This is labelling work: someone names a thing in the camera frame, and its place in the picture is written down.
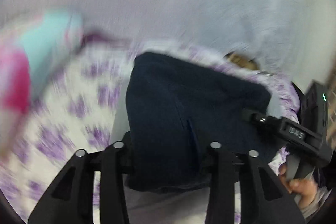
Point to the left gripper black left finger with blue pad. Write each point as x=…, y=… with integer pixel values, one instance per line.
x=69, y=198

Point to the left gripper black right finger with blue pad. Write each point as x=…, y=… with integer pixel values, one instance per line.
x=263, y=197

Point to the navy blue sweatpants grey cuffs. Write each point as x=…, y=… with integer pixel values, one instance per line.
x=175, y=110

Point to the person's right hand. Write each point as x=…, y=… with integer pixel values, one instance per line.
x=307, y=189

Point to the black device green light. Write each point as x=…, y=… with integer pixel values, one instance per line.
x=314, y=110

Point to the purple floral bed sheet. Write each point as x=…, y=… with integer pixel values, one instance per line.
x=78, y=108

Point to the folded grey garment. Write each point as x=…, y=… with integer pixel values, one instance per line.
x=121, y=123

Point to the folded floral turquoise pink quilt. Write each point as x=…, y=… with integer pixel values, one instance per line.
x=33, y=46

